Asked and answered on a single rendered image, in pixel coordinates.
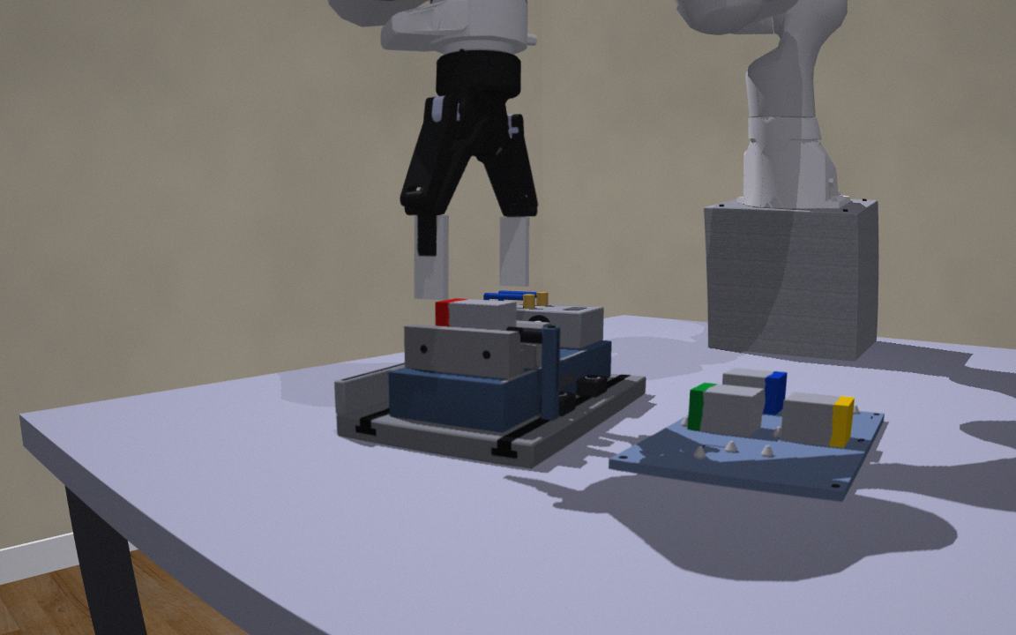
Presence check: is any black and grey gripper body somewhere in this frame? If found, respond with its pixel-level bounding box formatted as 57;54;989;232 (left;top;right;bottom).
436;49;521;156

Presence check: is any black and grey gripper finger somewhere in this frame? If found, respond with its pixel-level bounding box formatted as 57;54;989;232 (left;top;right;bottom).
400;96;494;300
477;114;538;287

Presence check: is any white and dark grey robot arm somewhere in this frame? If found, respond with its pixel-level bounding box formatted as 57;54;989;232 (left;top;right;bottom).
328;0;850;209

